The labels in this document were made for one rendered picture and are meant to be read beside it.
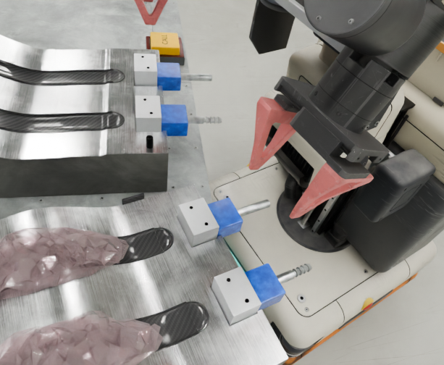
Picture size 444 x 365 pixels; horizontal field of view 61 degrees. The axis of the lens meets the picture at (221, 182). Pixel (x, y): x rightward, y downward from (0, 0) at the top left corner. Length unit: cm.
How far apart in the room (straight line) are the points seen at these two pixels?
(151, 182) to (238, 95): 159
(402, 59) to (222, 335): 32
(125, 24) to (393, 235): 88
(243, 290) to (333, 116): 22
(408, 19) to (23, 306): 41
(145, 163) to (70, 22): 53
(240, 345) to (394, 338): 115
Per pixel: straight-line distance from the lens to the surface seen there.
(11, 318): 44
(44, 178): 59
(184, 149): 67
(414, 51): 33
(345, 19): 26
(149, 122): 56
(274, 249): 120
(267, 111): 35
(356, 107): 33
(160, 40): 87
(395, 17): 27
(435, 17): 32
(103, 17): 103
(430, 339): 164
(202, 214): 49
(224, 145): 183
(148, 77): 64
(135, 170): 56
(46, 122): 61
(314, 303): 116
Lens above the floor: 128
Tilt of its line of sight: 50 degrees down
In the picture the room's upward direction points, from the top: 12 degrees clockwise
